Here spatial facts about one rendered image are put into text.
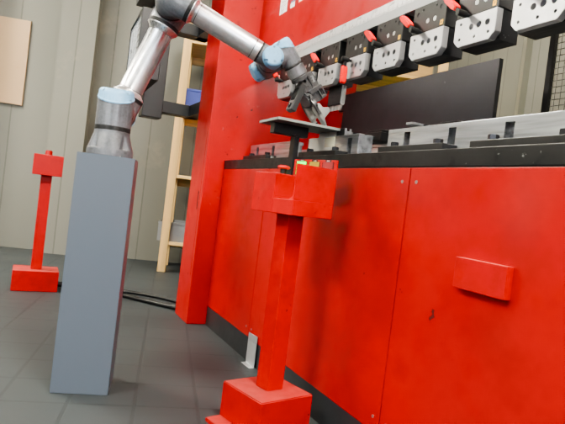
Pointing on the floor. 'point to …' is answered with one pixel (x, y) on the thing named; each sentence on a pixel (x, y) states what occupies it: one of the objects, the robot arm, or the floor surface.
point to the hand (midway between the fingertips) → (319, 124)
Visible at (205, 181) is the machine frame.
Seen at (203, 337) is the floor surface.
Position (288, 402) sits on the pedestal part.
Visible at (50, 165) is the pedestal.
